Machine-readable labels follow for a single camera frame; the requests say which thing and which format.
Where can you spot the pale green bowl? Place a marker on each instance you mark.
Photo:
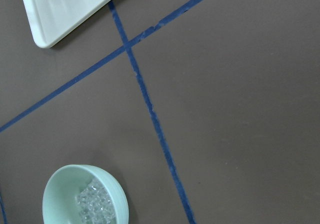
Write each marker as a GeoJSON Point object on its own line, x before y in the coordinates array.
{"type": "Point", "coordinates": [59, 197]}

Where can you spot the ice cubes in bowl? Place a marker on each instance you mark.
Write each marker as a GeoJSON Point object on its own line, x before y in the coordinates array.
{"type": "Point", "coordinates": [95, 204]}

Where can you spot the cream bear tray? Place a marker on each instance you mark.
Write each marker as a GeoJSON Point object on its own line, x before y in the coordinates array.
{"type": "Point", "coordinates": [51, 20]}

